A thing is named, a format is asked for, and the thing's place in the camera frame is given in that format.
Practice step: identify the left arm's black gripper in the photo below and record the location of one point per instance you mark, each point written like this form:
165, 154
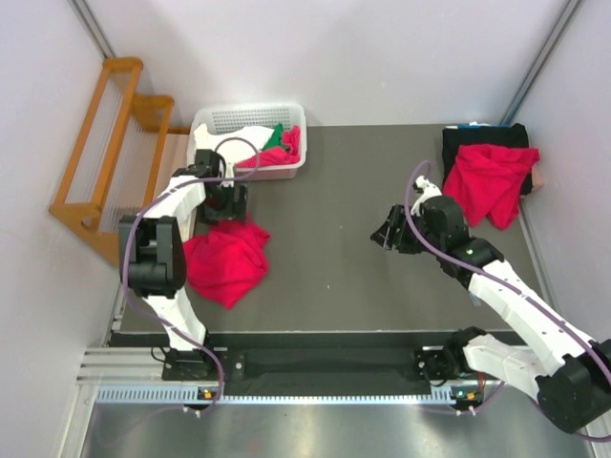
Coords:
225, 210

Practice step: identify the blue folded cloth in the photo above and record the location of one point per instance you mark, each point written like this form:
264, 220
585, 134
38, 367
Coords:
477, 125

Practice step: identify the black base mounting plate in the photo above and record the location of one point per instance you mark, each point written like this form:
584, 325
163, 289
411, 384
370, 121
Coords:
334, 370

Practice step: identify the slotted cable duct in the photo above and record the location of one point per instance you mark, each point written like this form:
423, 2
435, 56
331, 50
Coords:
198, 396

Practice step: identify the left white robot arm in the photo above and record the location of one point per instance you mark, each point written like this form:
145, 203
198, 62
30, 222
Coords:
152, 263

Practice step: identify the beige folded cloth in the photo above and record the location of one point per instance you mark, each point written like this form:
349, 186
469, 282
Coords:
537, 178

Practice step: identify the red t-shirt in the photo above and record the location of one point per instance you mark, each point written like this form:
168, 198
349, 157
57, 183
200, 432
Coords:
227, 262
486, 182

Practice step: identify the red t-shirt on stack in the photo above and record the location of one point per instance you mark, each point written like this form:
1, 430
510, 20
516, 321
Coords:
486, 182

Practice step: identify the white plastic basket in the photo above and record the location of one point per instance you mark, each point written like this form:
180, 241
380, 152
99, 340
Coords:
230, 118

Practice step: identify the green shirt in basket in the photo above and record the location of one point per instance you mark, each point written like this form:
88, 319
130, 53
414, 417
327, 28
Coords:
278, 139

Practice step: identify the orange wooden rack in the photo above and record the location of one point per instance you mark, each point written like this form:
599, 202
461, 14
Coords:
113, 168

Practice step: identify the right arm's black gripper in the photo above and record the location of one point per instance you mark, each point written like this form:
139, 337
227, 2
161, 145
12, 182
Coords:
387, 235

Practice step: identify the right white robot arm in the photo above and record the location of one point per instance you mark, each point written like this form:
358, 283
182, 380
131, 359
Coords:
563, 370

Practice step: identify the white shirt in basket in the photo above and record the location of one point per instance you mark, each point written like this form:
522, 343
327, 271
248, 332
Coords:
233, 147

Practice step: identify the red shirt in basket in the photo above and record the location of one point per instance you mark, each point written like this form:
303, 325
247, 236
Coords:
277, 156

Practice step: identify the blue marker pen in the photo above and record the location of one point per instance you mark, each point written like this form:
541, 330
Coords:
474, 299

